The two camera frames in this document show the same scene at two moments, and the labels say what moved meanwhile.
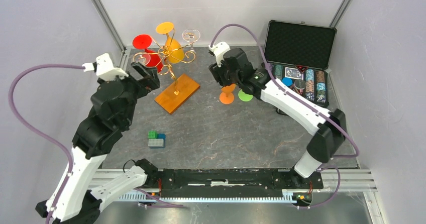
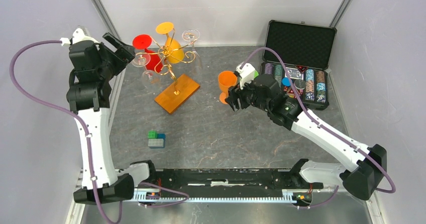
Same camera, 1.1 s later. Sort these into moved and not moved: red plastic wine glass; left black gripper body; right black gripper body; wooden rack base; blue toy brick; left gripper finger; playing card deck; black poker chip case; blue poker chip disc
Moved: right black gripper body; left gripper finger; left black gripper body
Not moved: red plastic wine glass; blue toy brick; blue poker chip disc; black poker chip case; playing card deck; wooden rack base
